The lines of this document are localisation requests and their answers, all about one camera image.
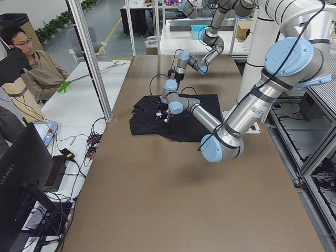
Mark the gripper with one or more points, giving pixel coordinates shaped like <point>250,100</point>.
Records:
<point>180,76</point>
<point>161,108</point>

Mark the black printed t-shirt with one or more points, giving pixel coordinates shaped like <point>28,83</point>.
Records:
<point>183,127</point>

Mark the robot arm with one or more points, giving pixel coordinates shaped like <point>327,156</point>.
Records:
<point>216,146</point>
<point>209,37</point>

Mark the blue plastic bin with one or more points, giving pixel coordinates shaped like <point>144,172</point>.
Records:
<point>198,30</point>

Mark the power strip with orange plugs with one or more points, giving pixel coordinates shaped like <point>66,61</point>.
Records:
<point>93,141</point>

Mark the green-tipped reaching tool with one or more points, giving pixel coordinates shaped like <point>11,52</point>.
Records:
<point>66,84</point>

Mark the black power adapter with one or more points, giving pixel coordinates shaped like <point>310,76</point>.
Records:
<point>69,155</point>

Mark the teach pendant with red button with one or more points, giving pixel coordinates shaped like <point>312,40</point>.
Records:
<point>46,130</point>

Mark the man in beige sweater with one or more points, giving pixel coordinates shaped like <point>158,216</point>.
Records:
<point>46,75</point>

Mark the black Huawei monitor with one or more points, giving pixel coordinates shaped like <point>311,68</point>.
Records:
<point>25,169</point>

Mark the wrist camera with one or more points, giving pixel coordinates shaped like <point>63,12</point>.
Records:
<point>171,73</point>
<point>155,103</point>

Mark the aluminium frame post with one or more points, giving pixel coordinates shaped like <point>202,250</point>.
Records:
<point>82,32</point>

